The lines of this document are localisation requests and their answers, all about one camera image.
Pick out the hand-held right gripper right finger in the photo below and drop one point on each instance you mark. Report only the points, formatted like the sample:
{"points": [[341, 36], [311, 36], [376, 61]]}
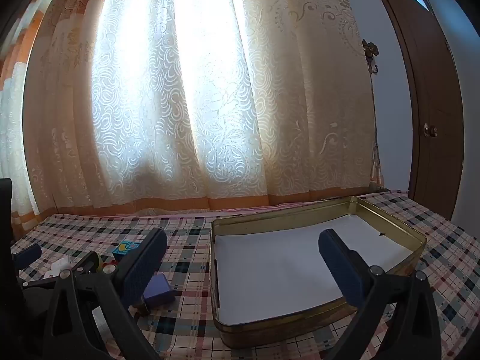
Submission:
{"points": [[341, 266]]}

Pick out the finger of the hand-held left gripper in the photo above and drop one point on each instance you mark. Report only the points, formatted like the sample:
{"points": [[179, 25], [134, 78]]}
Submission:
{"points": [[84, 264], [28, 254]]}

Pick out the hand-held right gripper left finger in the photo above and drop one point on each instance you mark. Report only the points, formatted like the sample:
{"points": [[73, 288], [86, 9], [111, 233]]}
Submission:
{"points": [[138, 266]]}

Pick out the green toy building block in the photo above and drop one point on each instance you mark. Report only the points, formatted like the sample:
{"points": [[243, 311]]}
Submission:
{"points": [[98, 260]]}

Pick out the blue toy building block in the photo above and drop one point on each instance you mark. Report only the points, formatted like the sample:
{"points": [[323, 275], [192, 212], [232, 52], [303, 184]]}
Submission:
{"points": [[125, 249]]}

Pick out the white charger plug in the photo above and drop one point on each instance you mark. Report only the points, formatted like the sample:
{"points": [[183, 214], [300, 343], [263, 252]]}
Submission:
{"points": [[62, 264]]}

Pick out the gold metal tin box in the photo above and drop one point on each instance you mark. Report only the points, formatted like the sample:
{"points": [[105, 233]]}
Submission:
{"points": [[300, 330]]}

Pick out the plaid bedsheet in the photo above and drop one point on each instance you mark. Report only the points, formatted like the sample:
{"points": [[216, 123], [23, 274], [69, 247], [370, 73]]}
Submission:
{"points": [[187, 255]]}

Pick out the white paper liner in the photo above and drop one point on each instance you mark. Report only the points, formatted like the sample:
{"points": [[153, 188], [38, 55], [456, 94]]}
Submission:
{"points": [[277, 270]]}

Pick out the orange banded white curtain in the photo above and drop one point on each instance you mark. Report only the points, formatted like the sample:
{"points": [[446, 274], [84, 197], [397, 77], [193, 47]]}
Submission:
{"points": [[13, 120]]}

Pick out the pink under sheet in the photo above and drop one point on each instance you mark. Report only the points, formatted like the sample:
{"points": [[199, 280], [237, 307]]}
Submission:
{"points": [[225, 210]]}

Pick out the curtain tieback tassel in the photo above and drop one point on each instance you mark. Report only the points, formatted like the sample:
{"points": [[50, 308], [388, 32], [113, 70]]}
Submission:
{"points": [[376, 157]]}

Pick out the round door knob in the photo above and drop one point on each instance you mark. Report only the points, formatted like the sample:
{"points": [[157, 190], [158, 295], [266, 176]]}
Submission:
{"points": [[430, 130]]}

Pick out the cream lace curtain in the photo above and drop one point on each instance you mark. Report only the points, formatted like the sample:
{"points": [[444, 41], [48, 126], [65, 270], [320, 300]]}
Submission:
{"points": [[187, 101]]}

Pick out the brown wooden door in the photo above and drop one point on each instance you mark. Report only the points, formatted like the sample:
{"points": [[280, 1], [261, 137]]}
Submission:
{"points": [[431, 82]]}

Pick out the metal flower curtain hook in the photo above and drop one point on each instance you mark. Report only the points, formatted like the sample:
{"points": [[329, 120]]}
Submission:
{"points": [[370, 50]]}

